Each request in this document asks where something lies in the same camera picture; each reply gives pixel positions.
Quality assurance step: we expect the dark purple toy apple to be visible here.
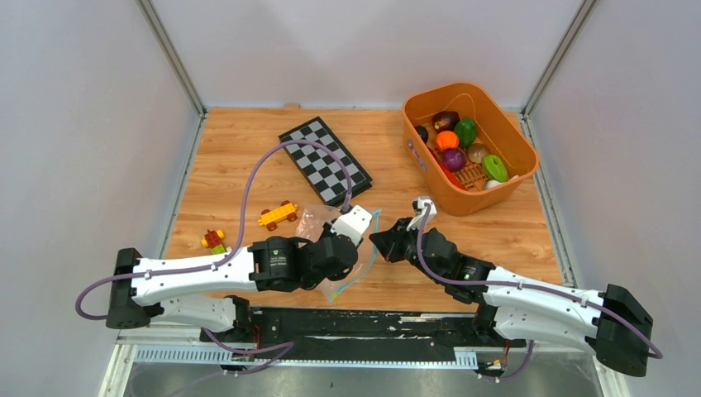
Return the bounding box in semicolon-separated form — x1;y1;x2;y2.
431;110;461;133

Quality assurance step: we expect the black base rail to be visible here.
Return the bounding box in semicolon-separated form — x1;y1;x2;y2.
216;307;526;361

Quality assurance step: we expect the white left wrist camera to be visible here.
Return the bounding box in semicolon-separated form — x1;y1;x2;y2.
331;205;373;246

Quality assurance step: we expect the black white chessboard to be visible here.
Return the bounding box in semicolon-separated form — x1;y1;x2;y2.
279;117;372;207

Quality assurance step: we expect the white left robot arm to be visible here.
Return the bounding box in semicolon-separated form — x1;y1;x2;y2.
106;216;370;342

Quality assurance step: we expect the white toy egg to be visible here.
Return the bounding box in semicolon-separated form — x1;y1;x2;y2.
484;179;502;190

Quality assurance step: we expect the brown toy potato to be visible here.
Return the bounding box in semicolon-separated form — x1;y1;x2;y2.
466;143;490;165

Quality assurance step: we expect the yellow toy brick car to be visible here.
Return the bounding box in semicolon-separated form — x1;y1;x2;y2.
258;200;298;232

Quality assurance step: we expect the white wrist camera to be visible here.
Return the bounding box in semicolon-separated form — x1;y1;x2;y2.
407;195;437;230
331;205;373;246

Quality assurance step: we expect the small dark toy plum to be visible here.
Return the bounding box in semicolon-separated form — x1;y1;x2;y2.
415;126;429;144

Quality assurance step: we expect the red toy chili pepper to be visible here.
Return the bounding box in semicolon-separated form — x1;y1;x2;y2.
428;148;466;191

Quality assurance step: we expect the green toy avocado half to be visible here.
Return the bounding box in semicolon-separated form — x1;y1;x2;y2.
481;155;509;183

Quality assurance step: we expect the clear zip top bag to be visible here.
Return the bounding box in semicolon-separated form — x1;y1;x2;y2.
295;205;380;303

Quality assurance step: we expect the orange plastic basket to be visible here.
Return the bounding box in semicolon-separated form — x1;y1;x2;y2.
401;81;539;216

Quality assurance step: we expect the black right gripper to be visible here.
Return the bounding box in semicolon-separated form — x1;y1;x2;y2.
370;218;444;286

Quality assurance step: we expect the green toy pepper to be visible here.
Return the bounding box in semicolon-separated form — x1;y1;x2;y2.
453;117;479;148

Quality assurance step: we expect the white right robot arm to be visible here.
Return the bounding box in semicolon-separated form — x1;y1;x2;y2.
370;218;656;377

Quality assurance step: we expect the orange toy fruit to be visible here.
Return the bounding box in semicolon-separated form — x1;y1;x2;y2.
435;131;460;151

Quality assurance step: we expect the purple toy onion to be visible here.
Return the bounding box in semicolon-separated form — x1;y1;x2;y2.
441;148;467;172

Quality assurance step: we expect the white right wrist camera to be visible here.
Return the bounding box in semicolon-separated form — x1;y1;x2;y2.
407;195;437;230

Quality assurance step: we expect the red green toy brick car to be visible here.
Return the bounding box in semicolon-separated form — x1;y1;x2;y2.
200;229;228;255

